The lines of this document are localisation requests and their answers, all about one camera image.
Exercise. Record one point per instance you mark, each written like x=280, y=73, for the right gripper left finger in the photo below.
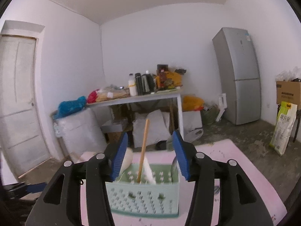
x=77, y=191

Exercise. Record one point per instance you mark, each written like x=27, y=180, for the white plastic ladle spoon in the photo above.
x=127, y=160

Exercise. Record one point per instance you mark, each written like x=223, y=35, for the wooden chopstick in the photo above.
x=143, y=148

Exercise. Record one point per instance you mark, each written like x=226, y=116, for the steel spoon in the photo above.
x=174, y=166

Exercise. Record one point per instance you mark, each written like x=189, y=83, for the pink patterned tablecloth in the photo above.
x=218, y=186

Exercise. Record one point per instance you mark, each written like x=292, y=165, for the white door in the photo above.
x=21, y=134

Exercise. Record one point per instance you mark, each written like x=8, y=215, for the mint green utensil holder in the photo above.
x=128, y=197

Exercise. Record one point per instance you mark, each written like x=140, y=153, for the large white sack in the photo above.
x=81, y=133

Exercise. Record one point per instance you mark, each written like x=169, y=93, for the white green rice bag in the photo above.
x=285, y=120

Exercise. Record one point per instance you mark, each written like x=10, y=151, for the blue plastic bag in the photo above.
x=67, y=108

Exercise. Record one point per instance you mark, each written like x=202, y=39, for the white sack under table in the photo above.
x=158, y=129

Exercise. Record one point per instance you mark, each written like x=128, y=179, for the red plastic bag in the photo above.
x=92, y=98

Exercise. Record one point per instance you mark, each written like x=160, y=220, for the orange plastic bag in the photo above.
x=192, y=103

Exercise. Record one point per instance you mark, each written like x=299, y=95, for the cardboard box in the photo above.
x=288, y=92

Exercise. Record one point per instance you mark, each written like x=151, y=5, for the white side table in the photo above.
x=168, y=94

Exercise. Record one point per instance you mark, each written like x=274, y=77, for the white plastic bottle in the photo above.
x=132, y=85

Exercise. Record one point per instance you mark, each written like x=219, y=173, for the orange snack packages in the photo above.
x=166, y=79

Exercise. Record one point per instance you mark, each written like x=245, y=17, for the silver refrigerator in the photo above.
x=239, y=75

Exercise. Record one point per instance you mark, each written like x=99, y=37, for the black thermos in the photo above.
x=139, y=83

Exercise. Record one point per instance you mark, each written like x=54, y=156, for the black electric kettle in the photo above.
x=148, y=84

